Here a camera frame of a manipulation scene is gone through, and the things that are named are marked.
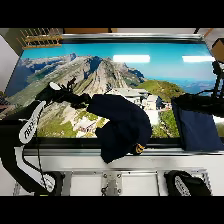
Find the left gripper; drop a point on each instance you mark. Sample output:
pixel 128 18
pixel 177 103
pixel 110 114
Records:
pixel 75 99

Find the navy garment with yellow emblem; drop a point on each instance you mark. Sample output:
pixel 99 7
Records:
pixel 125 126

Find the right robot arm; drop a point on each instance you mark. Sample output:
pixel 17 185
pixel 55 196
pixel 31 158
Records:
pixel 199 104

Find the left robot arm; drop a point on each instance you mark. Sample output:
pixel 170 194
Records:
pixel 13 133

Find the brown cardboard box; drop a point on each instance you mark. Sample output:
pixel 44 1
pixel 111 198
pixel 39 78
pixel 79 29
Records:
pixel 219 50

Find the silver frame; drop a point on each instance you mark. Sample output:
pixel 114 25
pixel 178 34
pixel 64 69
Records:
pixel 111 184

